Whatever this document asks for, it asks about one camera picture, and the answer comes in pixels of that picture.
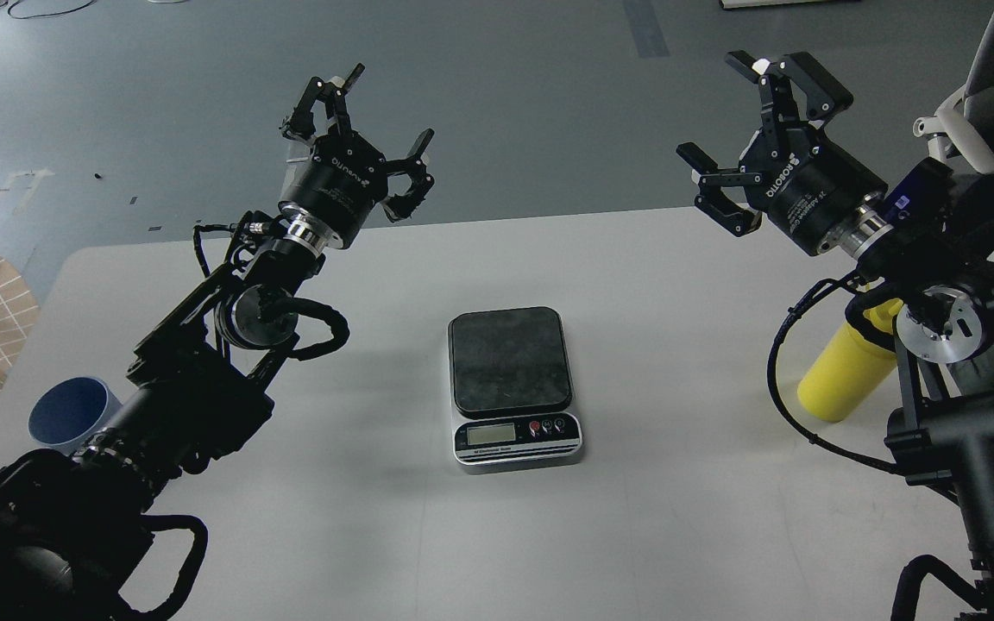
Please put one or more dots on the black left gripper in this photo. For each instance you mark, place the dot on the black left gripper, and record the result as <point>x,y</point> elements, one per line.
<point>344,179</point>

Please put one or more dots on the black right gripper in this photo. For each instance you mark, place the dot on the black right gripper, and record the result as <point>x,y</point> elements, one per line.
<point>809,184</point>

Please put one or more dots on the yellow squeeze bottle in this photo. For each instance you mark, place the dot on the yellow squeeze bottle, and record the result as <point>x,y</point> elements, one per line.
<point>848,370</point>

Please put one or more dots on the blue ribbed plastic cup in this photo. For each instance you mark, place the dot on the blue ribbed plastic cup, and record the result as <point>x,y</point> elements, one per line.
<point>71,412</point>

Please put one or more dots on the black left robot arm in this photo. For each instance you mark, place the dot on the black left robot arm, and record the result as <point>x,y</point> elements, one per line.
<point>78,540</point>

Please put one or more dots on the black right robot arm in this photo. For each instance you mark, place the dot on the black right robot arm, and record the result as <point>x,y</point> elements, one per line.
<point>916,290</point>

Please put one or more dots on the black digital kitchen scale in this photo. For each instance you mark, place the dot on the black digital kitchen scale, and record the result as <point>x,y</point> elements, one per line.
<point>511,391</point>

